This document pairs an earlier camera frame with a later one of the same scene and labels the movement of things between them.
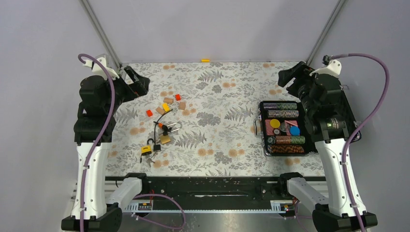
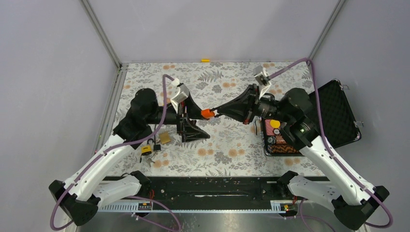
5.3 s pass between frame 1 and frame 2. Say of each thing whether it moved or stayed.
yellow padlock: stayed
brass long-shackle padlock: stayed
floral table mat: stayed
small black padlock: stayed
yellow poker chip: stayed
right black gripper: moved
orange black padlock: moved
